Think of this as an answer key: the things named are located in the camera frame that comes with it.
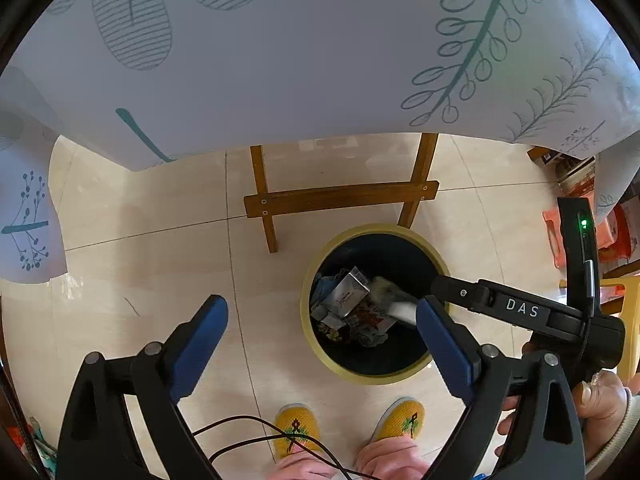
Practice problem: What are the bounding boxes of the person right hand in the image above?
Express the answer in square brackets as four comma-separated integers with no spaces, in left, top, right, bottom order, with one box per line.
[496,340,634,461]

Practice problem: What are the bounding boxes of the black trash bin yellow rim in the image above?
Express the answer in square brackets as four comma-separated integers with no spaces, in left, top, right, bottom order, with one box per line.
[299,223,449,385]

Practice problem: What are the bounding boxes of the left yellow slipper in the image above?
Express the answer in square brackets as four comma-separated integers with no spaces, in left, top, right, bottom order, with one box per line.
[273,404,320,460]

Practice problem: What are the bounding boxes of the yellow slipper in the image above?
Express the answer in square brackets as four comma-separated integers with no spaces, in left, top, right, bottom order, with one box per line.
[370,396,425,442]
[273,404,320,460]

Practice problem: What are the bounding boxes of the black gold snack wrapper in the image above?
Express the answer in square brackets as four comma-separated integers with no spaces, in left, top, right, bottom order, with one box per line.
[318,323,343,341]

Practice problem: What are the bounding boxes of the pink trouser legs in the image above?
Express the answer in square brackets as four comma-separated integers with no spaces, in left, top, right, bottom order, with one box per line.
[269,434,430,480]

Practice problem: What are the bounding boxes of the black cable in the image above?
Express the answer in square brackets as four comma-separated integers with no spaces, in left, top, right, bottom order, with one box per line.
[192,414,381,480]

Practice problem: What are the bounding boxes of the printed flyer magazine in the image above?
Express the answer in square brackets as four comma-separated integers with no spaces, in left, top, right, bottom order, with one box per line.
[347,299,396,336]

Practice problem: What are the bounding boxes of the leaf print tablecloth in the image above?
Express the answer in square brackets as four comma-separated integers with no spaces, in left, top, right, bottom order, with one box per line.
[1,0,639,283]

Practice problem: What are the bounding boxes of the right yellow slipper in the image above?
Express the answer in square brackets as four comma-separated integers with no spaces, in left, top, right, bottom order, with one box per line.
[370,396,425,442]

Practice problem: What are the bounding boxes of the green book box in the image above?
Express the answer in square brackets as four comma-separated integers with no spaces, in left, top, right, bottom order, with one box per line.
[322,266,370,318]

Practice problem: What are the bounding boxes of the wooden table frame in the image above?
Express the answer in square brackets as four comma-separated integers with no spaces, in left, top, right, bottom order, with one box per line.
[243,133,439,254]

